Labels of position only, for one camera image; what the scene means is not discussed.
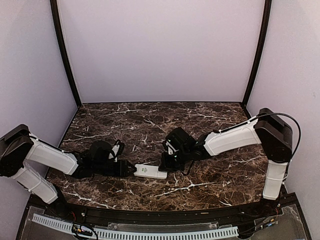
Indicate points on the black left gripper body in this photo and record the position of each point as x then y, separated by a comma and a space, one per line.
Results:
121, 171

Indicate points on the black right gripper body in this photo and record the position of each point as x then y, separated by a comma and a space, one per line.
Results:
176, 162

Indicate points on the white remote control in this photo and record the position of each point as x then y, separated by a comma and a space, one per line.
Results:
149, 171

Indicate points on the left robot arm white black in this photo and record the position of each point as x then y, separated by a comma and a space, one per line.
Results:
19, 146

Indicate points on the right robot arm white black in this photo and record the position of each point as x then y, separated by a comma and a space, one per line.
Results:
266, 129

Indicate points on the small circuit board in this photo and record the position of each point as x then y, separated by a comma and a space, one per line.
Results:
78, 230

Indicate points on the black front frame rail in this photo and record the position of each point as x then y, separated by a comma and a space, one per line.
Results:
242, 215

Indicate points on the white slotted cable duct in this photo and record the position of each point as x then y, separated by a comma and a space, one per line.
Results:
121, 231

